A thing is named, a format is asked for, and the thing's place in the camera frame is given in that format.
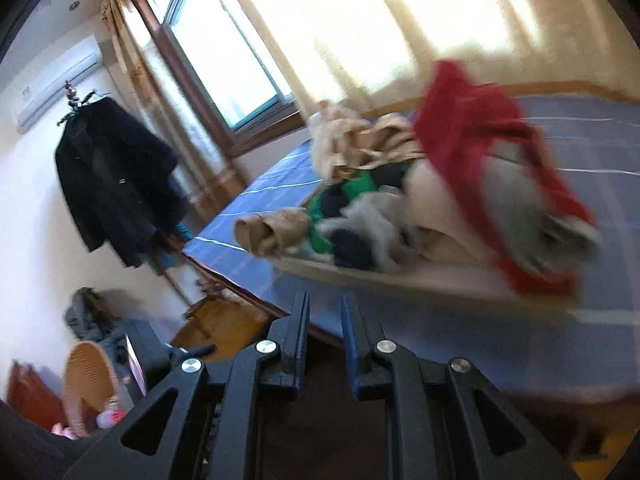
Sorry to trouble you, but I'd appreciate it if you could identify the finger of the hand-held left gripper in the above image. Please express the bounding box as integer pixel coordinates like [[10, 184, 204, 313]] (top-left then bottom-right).
[[170, 344, 217, 359]]

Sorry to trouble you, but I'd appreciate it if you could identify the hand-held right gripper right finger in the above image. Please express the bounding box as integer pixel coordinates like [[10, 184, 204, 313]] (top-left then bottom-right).
[[341, 291, 576, 480]]

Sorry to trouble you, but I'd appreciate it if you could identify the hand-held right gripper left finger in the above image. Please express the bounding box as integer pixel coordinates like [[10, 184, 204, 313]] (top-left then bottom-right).
[[62, 291, 311, 480]]

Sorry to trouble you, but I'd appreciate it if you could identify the shallow cardboard box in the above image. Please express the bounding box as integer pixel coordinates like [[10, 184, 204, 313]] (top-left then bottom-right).
[[270, 240, 586, 311]]

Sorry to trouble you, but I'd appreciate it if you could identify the navy underwear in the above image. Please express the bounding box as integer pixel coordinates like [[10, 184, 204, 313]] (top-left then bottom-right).
[[332, 230, 375, 268]]

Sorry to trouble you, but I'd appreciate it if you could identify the tan underwear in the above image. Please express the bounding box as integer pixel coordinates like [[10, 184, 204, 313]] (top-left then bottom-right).
[[235, 209, 311, 257], [345, 112, 426, 173]]

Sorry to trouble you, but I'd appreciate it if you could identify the green black striped underwear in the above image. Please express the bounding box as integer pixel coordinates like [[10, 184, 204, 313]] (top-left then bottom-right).
[[305, 170, 416, 256]]

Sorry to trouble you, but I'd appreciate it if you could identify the cream underwear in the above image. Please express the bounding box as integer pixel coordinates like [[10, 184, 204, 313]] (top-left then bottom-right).
[[405, 160, 496, 266]]

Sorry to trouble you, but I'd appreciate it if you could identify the beige knitted underwear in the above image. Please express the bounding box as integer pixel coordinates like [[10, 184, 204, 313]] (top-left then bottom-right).
[[307, 102, 353, 181]]

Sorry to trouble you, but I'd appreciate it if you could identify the red underwear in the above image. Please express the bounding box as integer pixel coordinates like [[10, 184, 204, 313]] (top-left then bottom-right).
[[414, 60, 598, 297]]

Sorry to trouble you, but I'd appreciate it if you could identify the grey jacket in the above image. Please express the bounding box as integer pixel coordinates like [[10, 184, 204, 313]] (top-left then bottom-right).
[[64, 286, 132, 361]]

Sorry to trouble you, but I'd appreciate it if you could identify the teal garment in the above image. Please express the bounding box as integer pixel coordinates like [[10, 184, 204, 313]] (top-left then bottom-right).
[[150, 222, 193, 276]]

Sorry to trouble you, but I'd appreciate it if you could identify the reddish brown box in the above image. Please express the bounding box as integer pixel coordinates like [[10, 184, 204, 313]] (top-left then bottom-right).
[[7, 360, 66, 432]]

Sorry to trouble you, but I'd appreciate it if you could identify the dark coat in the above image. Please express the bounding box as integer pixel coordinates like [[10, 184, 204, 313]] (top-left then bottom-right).
[[54, 96, 188, 268]]

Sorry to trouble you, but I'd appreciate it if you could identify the dark wooden desk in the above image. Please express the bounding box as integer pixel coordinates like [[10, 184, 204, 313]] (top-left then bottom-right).
[[182, 250, 640, 461]]

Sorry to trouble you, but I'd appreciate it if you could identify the beige patterned curtain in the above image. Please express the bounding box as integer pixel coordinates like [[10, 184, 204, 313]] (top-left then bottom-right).
[[225, 0, 640, 116], [100, 0, 248, 221]]

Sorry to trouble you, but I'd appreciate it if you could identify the white air conditioner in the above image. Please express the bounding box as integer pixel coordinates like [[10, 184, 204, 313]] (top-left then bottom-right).
[[12, 35, 103, 135]]

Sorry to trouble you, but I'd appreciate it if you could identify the blue checked tablecloth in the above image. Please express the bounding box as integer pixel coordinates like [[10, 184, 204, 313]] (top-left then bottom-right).
[[182, 92, 640, 401]]

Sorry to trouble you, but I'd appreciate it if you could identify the brown framed window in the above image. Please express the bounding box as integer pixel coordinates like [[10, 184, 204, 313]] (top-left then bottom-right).
[[127, 0, 301, 158]]

